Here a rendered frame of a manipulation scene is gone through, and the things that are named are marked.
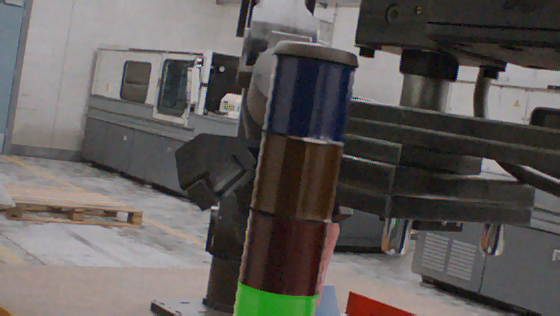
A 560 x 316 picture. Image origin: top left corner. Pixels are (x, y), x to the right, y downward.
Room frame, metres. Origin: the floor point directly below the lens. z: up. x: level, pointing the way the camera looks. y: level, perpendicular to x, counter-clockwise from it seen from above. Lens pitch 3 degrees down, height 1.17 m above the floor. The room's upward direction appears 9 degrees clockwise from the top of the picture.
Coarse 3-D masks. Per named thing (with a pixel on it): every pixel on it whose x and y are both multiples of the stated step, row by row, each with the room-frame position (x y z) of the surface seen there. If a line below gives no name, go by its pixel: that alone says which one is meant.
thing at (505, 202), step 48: (432, 96) 0.65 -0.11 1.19; (384, 144) 0.63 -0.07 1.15; (432, 144) 0.61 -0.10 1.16; (480, 144) 0.58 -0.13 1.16; (528, 144) 0.55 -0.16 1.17; (336, 192) 0.63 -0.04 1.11; (384, 192) 0.59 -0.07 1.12; (432, 192) 0.61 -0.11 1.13; (480, 192) 0.65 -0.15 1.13; (528, 192) 0.69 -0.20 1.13; (384, 240) 0.61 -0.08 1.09
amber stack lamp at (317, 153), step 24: (264, 144) 0.39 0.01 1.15; (288, 144) 0.38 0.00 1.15; (312, 144) 0.38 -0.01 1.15; (336, 144) 0.40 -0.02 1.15; (264, 168) 0.39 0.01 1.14; (288, 168) 0.38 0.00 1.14; (312, 168) 0.38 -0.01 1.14; (336, 168) 0.39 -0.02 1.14; (264, 192) 0.38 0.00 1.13; (288, 192) 0.38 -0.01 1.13; (312, 192) 0.38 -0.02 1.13; (312, 216) 0.38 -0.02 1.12
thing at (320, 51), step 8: (280, 48) 0.39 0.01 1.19; (288, 48) 0.38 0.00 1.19; (296, 48) 0.38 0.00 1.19; (304, 48) 0.38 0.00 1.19; (312, 48) 0.38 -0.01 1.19; (320, 48) 0.38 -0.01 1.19; (328, 48) 0.38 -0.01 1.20; (296, 56) 0.38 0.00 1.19; (304, 56) 0.38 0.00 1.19; (312, 56) 0.38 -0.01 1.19; (320, 56) 0.38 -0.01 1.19; (328, 56) 0.38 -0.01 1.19; (336, 56) 0.38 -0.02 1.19; (344, 56) 0.38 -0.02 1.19; (352, 56) 0.39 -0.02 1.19; (344, 64) 0.39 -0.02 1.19; (352, 64) 0.38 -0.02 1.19
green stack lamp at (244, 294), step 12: (240, 288) 0.39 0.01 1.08; (252, 288) 0.39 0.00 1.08; (240, 300) 0.39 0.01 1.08; (252, 300) 0.38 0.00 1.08; (264, 300) 0.38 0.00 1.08; (276, 300) 0.38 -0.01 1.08; (288, 300) 0.38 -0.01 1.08; (300, 300) 0.38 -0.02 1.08; (312, 300) 0.39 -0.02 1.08; (240, 312) 0.39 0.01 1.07; (252, 312) 0.38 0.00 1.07; (264, 312) 0.38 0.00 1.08; (276, 312) 0.38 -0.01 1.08; (288, 312) 0.38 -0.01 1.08; (300, 312) 0.38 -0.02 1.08; (312, 312) 0.39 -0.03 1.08
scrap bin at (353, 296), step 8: (352, 296) 1.05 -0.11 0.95; (360, 296) 1.04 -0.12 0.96; (368, 296) 1.04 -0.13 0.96; (352, 304) 1.05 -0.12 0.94; (360, 304) 1.04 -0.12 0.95; (368, 304) 1.03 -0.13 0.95; (376, 304) 1.02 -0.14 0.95; (384, 304) 1.01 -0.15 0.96; (352, 312) 1.05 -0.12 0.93; (360, 312) 1.04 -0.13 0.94; (368, 312) 1.03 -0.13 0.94; (376, 312) 1.02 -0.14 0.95; (384, 312) 1.01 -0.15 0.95; (392, 312) 1.00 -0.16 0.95; (400, 312) 0.99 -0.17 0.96; (408, 312) 0.98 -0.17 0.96
